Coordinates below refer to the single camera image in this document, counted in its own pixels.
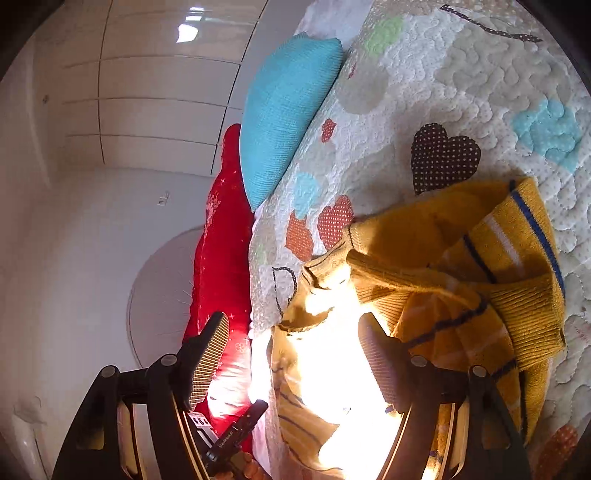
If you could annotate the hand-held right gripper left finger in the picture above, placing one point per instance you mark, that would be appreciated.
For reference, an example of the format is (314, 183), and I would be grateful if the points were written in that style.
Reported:
(208, 362)

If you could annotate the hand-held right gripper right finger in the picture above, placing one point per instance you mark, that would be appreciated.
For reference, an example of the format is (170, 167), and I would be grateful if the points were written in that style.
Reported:
(382, 364)

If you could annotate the yellow striped knit sweater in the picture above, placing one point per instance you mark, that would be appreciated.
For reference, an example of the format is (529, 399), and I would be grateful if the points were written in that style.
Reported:
(461, 240)

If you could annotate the person's left hand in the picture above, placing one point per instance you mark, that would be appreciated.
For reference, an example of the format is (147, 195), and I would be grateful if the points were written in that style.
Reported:
(251, 468)

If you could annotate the red printed pillow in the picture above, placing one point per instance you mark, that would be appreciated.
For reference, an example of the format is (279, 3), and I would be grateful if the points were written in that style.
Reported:
(221, 258)

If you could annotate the turquoise knit pillow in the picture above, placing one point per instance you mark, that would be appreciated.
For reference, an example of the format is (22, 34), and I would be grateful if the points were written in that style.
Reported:
(281, 115)

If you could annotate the quilted heart-print bed cover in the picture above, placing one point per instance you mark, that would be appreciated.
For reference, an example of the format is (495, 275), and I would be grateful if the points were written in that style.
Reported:
(438, 83)

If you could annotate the white wall socket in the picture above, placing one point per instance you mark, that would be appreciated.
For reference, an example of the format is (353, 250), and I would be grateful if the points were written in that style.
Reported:
(163, 199)

